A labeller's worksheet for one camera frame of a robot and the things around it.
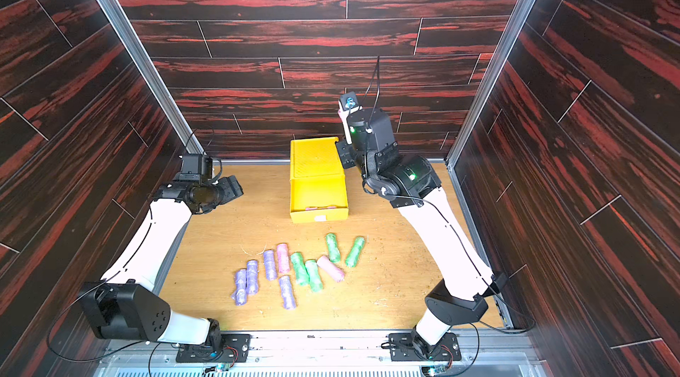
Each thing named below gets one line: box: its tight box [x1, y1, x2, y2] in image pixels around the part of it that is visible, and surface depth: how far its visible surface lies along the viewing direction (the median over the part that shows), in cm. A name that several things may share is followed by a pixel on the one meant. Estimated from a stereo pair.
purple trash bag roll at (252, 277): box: [246, 259, 259, 296], surface depth 87 cm
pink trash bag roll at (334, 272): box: [316, 254, 346, 283], surface depth 90 cm
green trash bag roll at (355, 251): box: [345, 236, 366, 269], surface depth 93 cm
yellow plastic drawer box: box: [289, 136, 349, 224], surface depth 92 cm
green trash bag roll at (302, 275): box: [290, 252, 310, 286], surface depth 88 cm
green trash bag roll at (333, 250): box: [324, 232, 341, 263], surface depth 93 cm
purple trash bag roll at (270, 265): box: [263, 249, 277, 281], surface depth 90 cm
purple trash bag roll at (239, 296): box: [231, 269, 248, 307], surface depth 85 cm
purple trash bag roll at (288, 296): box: [278, 275, 297, 310], surface depth 85 cm
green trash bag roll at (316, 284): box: [304, 259, 324, 293], surface depth 88 cm
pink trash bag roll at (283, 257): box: [277, 242, 291, 274], surface depth 91 cm
